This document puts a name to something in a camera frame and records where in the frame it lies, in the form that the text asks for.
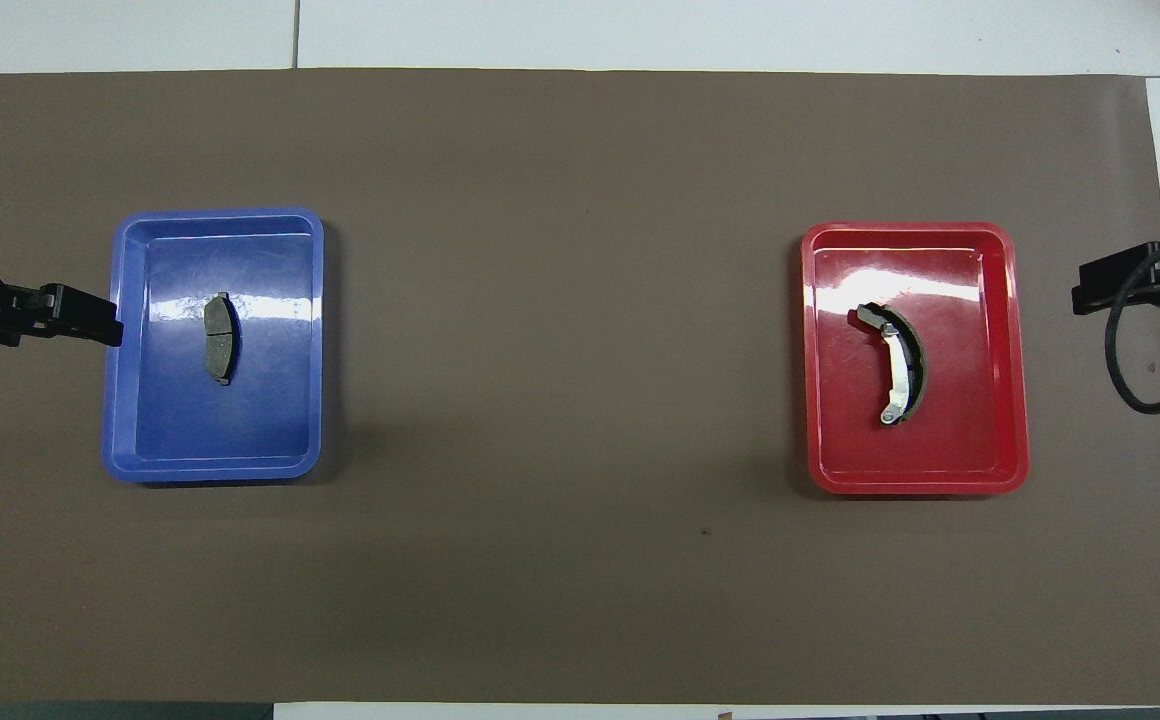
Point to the curved brake shoe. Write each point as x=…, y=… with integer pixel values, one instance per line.
x=908, y=360

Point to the red plastic tray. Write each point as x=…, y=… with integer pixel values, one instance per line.
x=970, y=400

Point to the blue plastic tray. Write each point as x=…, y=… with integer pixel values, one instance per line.
x=260, y=400

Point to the flat grey brake pad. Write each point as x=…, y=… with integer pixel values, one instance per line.
x=219, y=340

